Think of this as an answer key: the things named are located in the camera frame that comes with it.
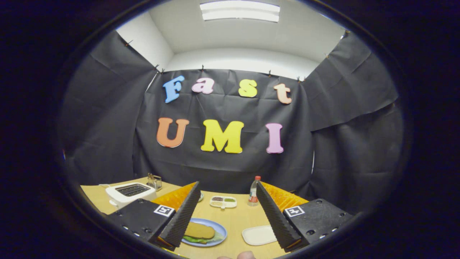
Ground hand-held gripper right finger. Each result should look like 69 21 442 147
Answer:
256 181 354 253

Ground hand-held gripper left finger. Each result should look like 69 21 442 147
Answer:
106 182 201 251

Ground brown bread slice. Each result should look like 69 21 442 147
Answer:
184 222 216 240

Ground green lettuce leaf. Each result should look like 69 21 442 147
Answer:
183 232 223 244

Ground white square plate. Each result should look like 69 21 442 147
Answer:
241 225 278 246

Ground clear red-capped water bottle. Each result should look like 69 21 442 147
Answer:
248 176 262 206

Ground blue plate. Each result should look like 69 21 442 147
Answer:
181 218 228 247

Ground white divided seasoning tray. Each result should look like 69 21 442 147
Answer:
210 196 238 209

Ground black backdrop cloth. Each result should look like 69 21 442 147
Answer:
59 31 405 214

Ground white toaster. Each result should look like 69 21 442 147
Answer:
105 182 157 210

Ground ceiling light panel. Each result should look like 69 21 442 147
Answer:
200 1 280 23

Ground wire utensil basket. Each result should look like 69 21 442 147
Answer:
147 173 162 191

